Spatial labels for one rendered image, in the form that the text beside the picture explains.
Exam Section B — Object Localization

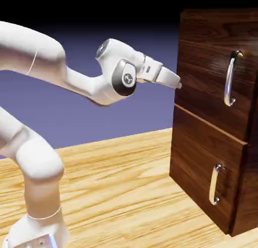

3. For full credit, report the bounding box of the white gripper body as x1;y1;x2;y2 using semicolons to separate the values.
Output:
155;66;181;89

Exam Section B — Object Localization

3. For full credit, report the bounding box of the curved silver door handle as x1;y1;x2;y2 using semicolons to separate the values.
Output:
223;50;244;107
209;163;223;206

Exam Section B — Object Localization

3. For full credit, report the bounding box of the dark wood cabinet door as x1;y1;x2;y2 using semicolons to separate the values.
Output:
174;39;258;142
169;104;248;235

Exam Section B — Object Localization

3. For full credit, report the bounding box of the dark wood cabinet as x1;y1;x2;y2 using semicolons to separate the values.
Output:
169;8;258;237

